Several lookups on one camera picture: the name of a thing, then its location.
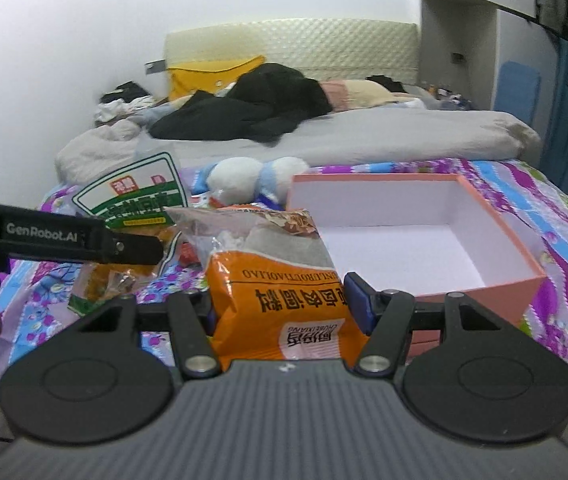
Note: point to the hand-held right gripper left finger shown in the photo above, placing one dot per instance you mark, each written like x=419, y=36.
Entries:
x=191, y=320

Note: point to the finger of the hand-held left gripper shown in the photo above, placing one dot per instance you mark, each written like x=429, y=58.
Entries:
x=134, y=249

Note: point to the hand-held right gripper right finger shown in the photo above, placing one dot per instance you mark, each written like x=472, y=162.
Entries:
x=358, y=305

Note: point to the red snack packet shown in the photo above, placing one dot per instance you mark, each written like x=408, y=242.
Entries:
x=189, y=255

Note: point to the green and white snack bag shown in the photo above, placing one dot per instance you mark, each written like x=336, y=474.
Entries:
x=134, y=190

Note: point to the orange snack bag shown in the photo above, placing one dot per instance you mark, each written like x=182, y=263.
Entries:
x=274, y=300

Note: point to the pink cardboard box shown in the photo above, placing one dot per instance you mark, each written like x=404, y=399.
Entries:
x=488, y=300

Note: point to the blue snack packet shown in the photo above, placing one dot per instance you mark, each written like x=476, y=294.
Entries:
x=199, y=197

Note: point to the white and blue plush toy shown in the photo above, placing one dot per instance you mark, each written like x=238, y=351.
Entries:
x=234, y=177

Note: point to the pile of clothes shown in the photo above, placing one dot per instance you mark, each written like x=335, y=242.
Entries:
x=119, y=105

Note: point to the grey duvet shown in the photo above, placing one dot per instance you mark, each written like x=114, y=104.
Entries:
x=388, y=135

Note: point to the yellow pillow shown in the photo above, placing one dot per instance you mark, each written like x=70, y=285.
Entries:
x=199, y=77

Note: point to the black clothing heap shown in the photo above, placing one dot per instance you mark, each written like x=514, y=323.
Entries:
x=264, y=100

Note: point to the pink pillow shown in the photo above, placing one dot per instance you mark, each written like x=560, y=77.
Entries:
x=336, y=94

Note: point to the cream pillow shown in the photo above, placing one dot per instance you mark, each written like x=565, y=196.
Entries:
x=363, y=92

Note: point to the floral printed bedsheet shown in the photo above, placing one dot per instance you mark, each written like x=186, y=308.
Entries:
x=553, y=200

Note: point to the small dark garment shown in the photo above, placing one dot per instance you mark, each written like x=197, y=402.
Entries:
x=383, y=81

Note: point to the bedside clutter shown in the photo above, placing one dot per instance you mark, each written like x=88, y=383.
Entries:
x=446, y=96

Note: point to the cream padded headboard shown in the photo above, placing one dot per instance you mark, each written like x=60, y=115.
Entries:
x=314, y=45

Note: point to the blue board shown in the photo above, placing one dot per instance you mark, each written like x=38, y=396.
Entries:
x=516, y=90

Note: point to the white wardrobe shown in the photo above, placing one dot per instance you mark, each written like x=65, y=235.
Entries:
x=518, y=35

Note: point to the grey wall switch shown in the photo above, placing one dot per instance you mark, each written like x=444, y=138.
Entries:
x=155, y=66

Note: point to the wall socket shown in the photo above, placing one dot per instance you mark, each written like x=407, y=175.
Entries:
x=458, y=57

